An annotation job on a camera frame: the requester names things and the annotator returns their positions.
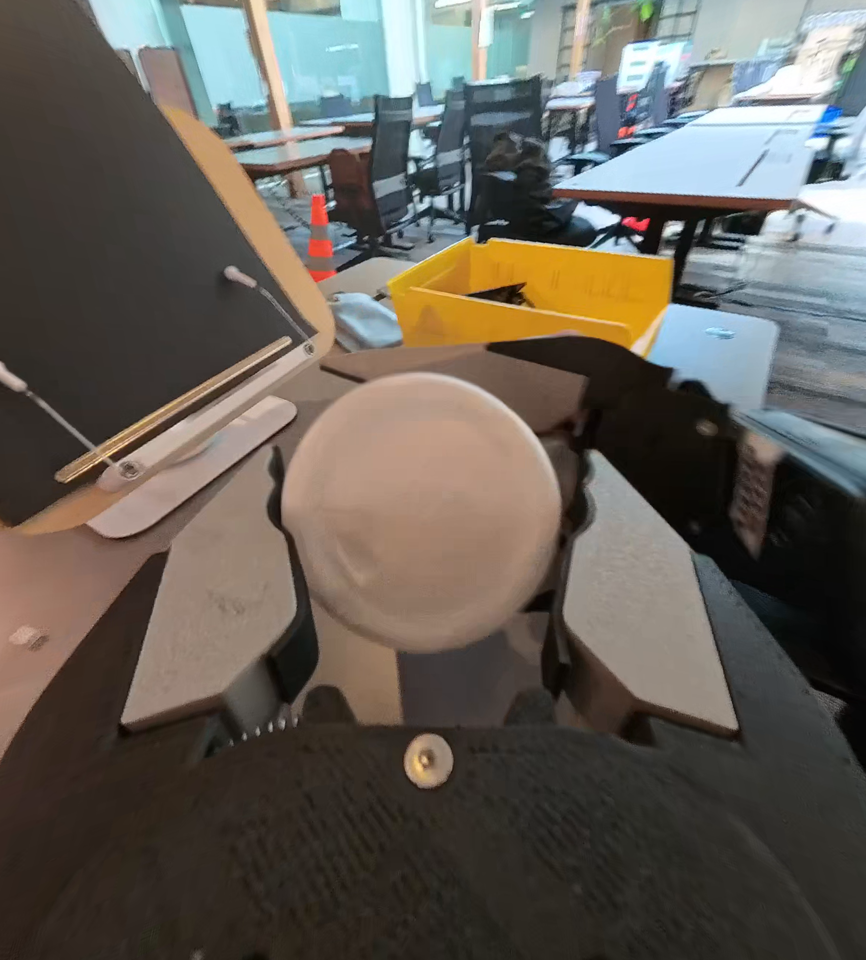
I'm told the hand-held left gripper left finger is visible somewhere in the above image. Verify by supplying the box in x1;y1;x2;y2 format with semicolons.
119;446;323;735

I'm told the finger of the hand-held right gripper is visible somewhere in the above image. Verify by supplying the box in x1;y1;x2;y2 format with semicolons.
319;345;591;440

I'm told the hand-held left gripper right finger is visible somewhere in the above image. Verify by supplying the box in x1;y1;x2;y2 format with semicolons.
540;450;741;740

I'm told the white bottle with black cap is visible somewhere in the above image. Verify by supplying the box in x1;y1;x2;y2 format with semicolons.
280;372;563;652

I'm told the silver laptop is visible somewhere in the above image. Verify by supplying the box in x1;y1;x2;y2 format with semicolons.
646;303;780;412

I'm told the yellow plastic bin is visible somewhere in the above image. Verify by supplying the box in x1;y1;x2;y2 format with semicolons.
388;236;676;360

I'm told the grey pouch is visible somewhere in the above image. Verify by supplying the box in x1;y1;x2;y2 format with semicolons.
326;291;405;351

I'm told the black backpack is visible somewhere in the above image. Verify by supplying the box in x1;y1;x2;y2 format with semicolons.
478;131;576;245

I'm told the orange traffic cone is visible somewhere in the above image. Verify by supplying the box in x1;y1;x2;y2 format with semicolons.
305;193;338;283

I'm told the black office chair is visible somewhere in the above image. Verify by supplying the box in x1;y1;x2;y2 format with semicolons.
328;93;419;252
466;75;546;234

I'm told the long office table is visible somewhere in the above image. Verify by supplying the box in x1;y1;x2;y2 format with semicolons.
553;103;831;260

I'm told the wooden office table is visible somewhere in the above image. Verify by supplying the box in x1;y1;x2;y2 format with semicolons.
234;138;374;181

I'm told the white poster board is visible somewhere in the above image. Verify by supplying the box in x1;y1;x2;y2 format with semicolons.
616;41;692;95

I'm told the black book stand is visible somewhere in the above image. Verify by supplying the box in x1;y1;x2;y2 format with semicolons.
0;0;338;537

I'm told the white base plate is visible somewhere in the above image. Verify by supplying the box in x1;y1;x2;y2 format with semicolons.
88;395;299;541

